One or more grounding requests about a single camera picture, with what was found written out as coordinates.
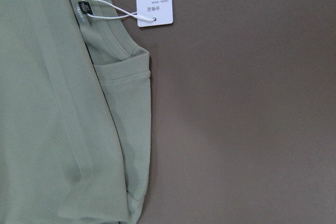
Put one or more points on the olive green long-sleeve shirt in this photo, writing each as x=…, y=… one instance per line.
x=75, y=114

